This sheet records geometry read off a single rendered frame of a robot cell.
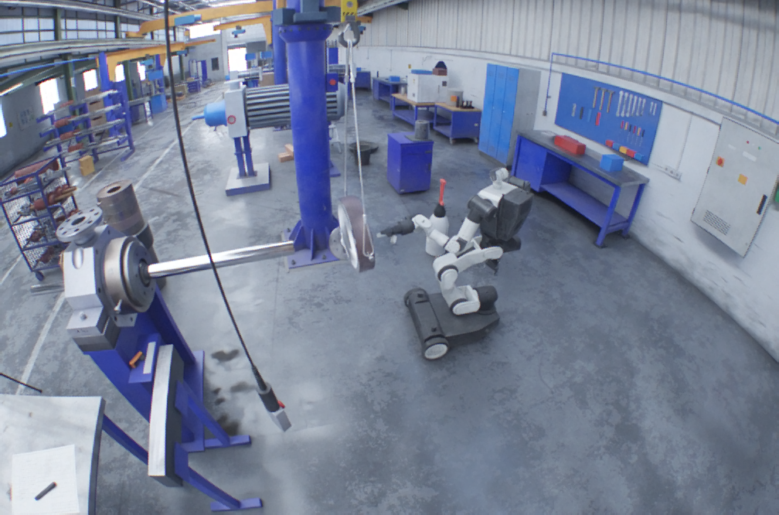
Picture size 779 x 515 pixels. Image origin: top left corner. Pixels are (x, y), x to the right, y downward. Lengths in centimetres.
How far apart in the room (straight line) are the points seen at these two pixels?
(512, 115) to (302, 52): 382
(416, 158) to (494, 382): 301
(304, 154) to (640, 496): 362
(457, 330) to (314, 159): 183
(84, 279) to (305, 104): 208
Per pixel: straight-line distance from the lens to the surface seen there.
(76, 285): 166
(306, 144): 289
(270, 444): 218
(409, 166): 437
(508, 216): 197
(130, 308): 167
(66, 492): 156
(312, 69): 278
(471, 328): 245
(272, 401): 102
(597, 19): 530
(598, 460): 241
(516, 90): 560
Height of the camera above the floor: 195
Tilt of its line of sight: 30 degrees down
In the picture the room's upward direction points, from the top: 1 degrees clockwise
